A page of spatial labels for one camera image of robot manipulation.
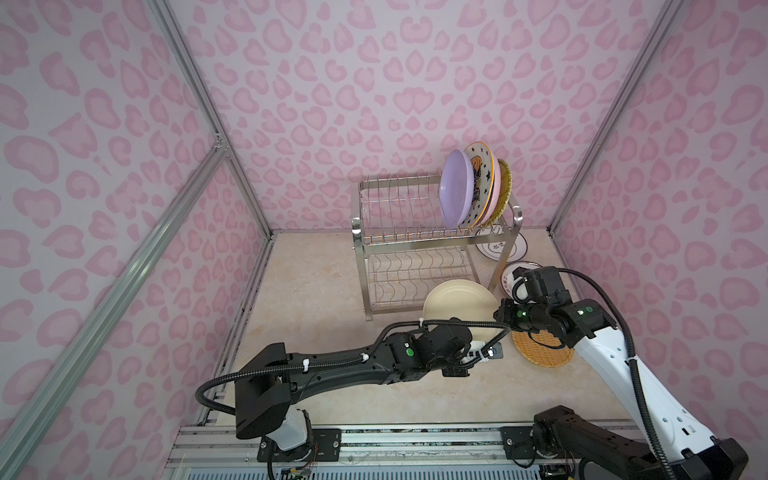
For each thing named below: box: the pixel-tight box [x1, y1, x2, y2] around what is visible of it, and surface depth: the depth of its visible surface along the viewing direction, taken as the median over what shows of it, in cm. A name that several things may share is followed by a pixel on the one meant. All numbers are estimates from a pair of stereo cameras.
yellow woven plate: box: [489, 159, 513, 227], surface depth 71 cm
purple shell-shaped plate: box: [439, 149, 474, 230], surface depth 82 cm
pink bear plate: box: [478, 152, 502, 230], surface depth 69 cm
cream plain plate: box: [422, 279, 502, 343], surface depth 80 cm
